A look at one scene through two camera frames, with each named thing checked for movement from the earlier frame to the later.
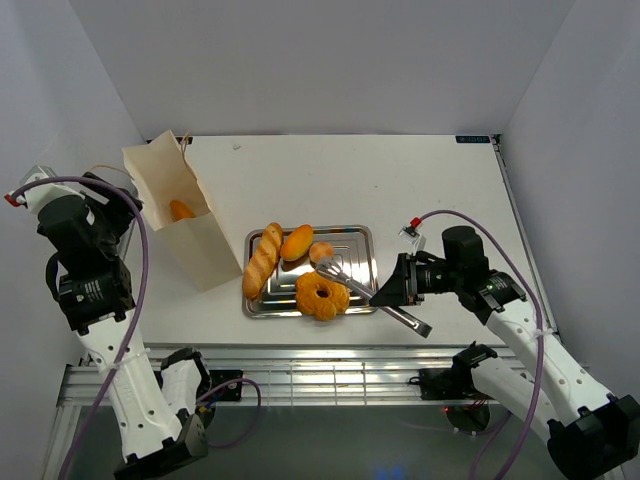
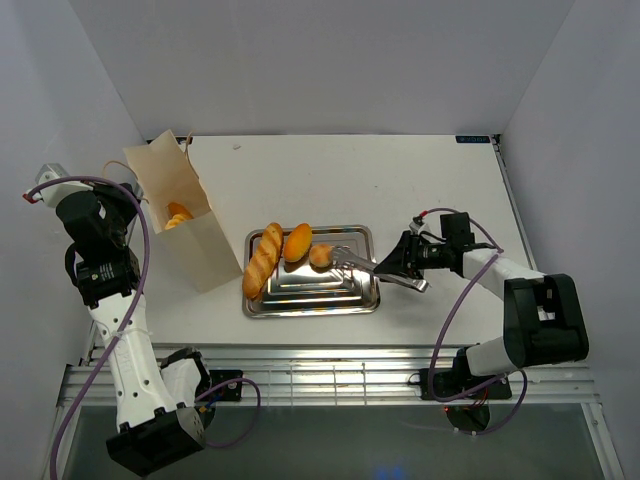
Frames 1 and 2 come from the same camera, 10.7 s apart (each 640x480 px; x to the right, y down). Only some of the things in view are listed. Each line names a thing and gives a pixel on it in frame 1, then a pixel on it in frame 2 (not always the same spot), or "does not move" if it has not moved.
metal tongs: (330, 268) → (350, 260)
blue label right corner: (472, 139) does not move
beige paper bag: (162, 173) does not move
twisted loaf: (263, 260) does not move
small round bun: (319, 250) does not move
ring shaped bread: (322, 308) → (177, 218)
